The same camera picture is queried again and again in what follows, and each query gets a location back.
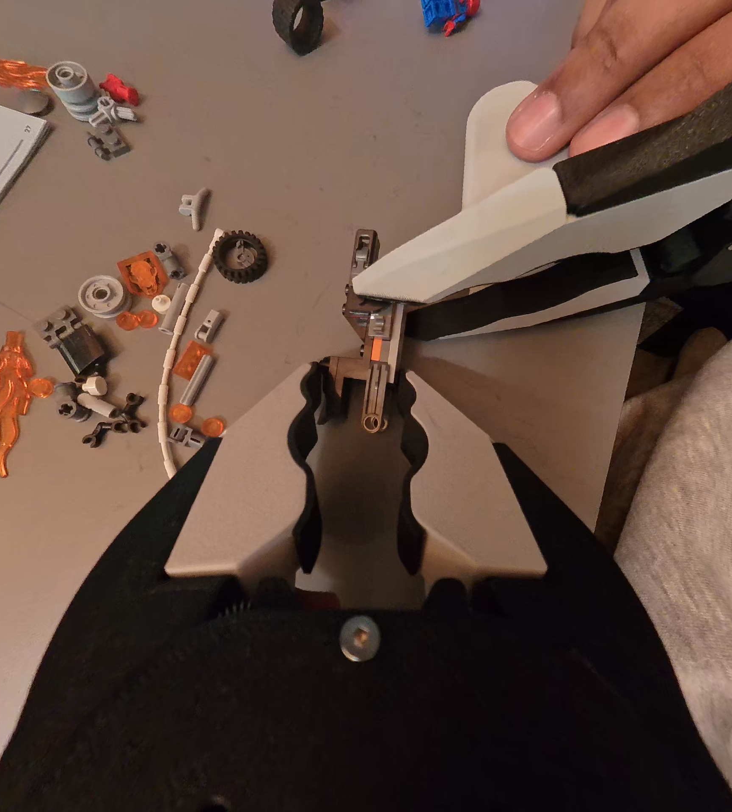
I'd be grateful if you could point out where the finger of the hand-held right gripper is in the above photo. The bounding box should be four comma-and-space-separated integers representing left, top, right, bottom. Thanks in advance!
350, 157, 732, 304
403, 249, 652, 343

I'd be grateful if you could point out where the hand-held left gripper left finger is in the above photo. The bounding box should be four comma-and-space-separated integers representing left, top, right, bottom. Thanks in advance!
163, 362, 324, 579

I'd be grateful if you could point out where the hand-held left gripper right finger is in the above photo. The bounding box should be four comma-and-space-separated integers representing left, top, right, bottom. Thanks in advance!
396, 371, 549, 579

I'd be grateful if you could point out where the dark grey lego motorcycle frame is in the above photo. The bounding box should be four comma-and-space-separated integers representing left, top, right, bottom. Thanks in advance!
327, 230, 408, 435

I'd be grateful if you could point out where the grey lego tube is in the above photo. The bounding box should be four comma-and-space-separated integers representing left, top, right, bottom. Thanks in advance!
158, 282, 190, 335
179, 354, 216, 407

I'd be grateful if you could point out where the black lego connector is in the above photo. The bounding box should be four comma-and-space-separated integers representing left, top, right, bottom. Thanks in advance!
82, 422, 127, 449
117, 393, 149, 433

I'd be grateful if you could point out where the orange transparent lego plate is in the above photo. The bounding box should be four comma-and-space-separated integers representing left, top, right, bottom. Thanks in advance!
172, 341, 209, 380

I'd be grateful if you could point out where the grey white lego pin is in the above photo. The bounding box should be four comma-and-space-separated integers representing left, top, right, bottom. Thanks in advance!
56, 392, 119, 421

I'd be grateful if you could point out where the black lego engine block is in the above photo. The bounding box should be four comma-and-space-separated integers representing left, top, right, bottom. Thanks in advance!
34, 306, 117, 376

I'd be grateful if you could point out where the blue red lego minifigure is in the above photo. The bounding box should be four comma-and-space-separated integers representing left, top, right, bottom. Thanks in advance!
421, 0, 482, 38

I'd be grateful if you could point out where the orange skull lego tile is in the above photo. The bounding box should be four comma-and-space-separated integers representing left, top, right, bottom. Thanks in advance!
116, 250, 167, 299

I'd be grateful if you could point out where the flat grey lego wheel hub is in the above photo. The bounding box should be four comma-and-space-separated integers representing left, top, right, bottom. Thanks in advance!
78, 274, 131, 318

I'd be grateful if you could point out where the grey cross-hole lego connector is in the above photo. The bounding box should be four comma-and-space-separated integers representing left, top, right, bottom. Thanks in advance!
153, 242, 188, 280

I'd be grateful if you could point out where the large orange lego flame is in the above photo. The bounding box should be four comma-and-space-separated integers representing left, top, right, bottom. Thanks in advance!
0, 330, 40, 478

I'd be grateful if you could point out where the light grey T-shaped lego piece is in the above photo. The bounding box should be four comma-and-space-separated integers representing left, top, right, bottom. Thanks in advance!
179, 188, 211, 231

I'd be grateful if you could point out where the wide black lego tyre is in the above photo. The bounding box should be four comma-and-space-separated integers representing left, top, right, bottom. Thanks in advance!
272, 0, 325, 57

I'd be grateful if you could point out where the dark grey lego plate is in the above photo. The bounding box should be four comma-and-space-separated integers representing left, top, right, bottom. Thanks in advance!
87, 127, 131, 161

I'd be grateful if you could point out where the light grey lego pin connector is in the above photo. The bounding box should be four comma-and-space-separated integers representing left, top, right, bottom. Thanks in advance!
90, 95, 138, 128

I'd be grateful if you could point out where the red lego piece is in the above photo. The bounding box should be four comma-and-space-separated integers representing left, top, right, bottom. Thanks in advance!
99, 73, 140, 105

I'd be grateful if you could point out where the tall grey lego wheel hub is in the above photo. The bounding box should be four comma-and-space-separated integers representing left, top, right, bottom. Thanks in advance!
47, 61, 97, 118

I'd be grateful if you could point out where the person's right hand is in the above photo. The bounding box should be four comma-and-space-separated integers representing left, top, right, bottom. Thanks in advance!
506, 0, 732, 164

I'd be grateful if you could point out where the person's grey hoodie torso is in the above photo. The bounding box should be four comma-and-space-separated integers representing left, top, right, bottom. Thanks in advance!
614, 317, 732, 812

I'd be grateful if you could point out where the white lego chain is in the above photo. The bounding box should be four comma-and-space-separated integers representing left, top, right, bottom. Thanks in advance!
158, 228, 224, 480

